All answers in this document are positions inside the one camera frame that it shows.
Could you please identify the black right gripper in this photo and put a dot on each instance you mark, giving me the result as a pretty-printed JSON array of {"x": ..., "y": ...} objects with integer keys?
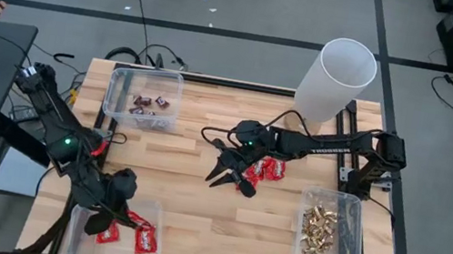
[{"x": 253, "y": 143}]

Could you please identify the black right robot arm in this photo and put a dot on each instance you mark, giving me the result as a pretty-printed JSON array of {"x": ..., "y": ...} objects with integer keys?
[{"x": 325, "y": 145}]

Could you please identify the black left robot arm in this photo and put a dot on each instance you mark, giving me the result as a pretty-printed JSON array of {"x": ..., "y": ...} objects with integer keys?
[{"x": 62, "y": 141}]

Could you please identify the brown Snickers mini bar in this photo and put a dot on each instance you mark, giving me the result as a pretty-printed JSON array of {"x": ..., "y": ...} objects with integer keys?
[
  {"x": 136, "y": 110},
  {"x": 142, "y": 100},
  {"x": 149, "y": 112},
  {"x": 162, "y": 102}
]

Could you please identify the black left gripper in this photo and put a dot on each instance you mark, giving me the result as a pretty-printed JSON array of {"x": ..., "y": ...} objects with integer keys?
[{"x": 120, "y": 185}]

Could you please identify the white shade wooden base lamp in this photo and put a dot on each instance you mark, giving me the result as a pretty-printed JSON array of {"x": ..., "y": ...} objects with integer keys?
[{"x": 335, "y": 80}]

